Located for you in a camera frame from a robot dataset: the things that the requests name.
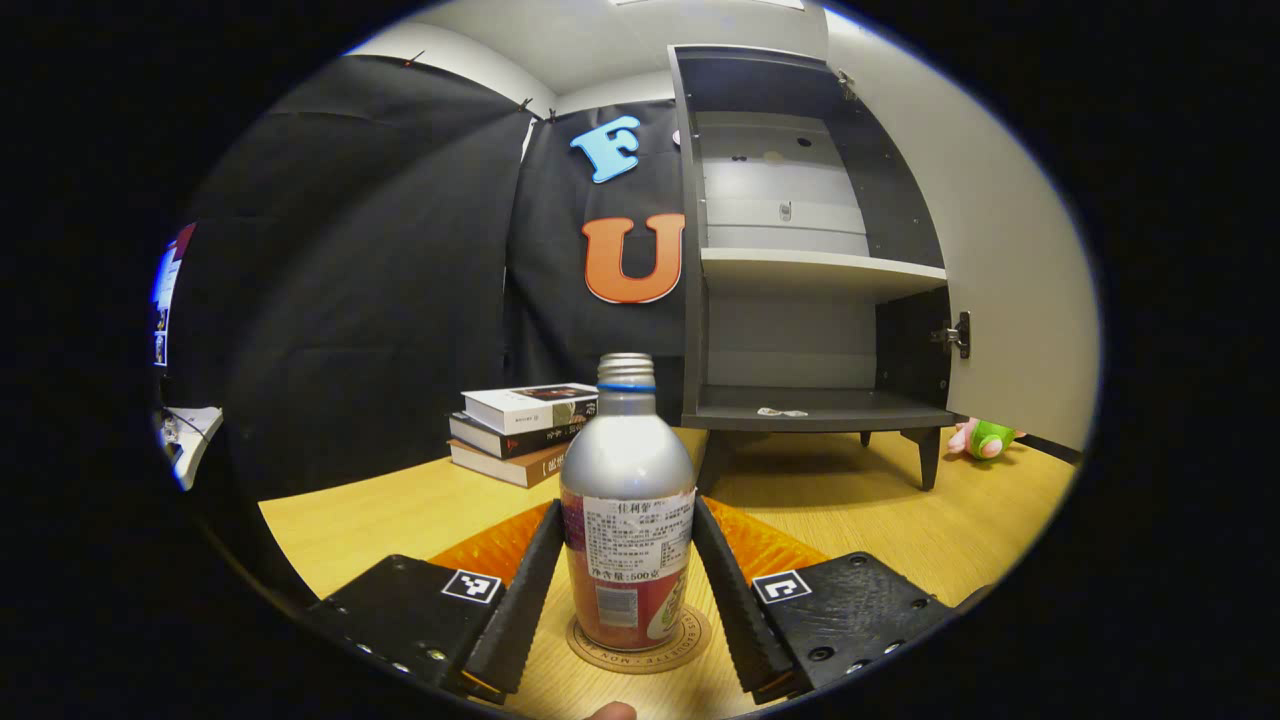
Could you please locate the metal door hinge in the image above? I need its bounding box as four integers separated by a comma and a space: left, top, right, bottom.
930, 311, 972, 360

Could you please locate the green and pink plush toy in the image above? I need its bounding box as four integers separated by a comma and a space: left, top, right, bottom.
947, 417, 1026, 461

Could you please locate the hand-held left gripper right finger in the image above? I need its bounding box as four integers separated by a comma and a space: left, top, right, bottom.
690, 495, 956, 706

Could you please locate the dark grey cabinet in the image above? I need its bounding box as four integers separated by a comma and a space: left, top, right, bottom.
668, 43, 959, 491

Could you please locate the silver bottle with red label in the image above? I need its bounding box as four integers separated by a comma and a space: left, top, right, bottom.
560, 352, 698, 653

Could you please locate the light grey cabinet door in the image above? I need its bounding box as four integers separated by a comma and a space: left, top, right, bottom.
825, 8, 1101, 453

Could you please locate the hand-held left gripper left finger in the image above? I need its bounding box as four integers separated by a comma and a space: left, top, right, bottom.
305, 498, 566, 706

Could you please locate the black backdrop cloth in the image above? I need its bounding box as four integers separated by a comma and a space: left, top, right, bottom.
155, 55, 701, 601

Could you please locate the round brown coaster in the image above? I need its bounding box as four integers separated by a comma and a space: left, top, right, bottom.
566, 602, 713, 675

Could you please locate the white cover book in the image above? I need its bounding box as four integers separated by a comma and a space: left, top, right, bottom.
461, 383, 599, 436

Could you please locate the white furniture piece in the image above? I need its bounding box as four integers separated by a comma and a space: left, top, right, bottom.
160, 405, 224, 492

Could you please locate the brown cover book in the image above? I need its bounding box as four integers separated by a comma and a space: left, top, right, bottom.
447, 438, 571, 489

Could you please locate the dark cover book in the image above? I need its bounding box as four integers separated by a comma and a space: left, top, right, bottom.
449, 412, 591, 461

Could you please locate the colourful wall poster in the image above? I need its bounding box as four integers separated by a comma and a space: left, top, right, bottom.
152, 222, 198, 368

